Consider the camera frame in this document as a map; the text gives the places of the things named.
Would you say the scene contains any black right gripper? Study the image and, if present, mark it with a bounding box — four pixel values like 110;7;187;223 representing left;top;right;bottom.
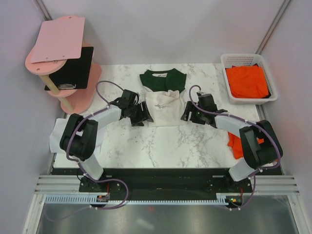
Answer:
180;101;206;125

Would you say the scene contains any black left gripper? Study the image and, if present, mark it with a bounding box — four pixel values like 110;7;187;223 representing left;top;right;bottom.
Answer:
128;101;153;127

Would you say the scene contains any cream and green t-shirt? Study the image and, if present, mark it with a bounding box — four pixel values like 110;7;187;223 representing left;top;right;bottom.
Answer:
139;68;187;127

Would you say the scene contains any orange t-shirt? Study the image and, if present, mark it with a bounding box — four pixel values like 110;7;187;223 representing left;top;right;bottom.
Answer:
228;130;278;168
226;64;270;98

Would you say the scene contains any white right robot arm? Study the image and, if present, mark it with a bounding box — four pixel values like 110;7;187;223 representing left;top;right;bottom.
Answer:
181;93;283;192

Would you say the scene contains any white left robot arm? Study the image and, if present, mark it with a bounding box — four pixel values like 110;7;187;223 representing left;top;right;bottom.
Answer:
59;89;154;192

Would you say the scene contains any orange t-shirt in basket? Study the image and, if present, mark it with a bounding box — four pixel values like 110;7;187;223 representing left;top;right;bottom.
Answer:
226;64;270;98

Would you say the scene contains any white plastic basket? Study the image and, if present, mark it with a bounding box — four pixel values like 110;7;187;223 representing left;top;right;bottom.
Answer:
220;53;278;105

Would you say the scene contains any black clipboard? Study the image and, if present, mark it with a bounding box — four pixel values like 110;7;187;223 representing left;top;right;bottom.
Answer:
49;46;94;90

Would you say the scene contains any white folded t-shirt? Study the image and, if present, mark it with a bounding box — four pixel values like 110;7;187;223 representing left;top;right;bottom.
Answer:
49;117;108;156

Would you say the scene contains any pink tiered shelf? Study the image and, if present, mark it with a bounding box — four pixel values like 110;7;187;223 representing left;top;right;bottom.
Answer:
25;16;102;114

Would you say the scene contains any pink clipboard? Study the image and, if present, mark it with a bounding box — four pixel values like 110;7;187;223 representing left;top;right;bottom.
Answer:
30;17;85;63

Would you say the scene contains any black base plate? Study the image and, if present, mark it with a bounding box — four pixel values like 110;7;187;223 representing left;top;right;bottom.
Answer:
79;168;252;200

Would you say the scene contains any white slotted cable duct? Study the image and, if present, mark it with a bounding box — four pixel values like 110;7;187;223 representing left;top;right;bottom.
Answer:
44;195;229;205

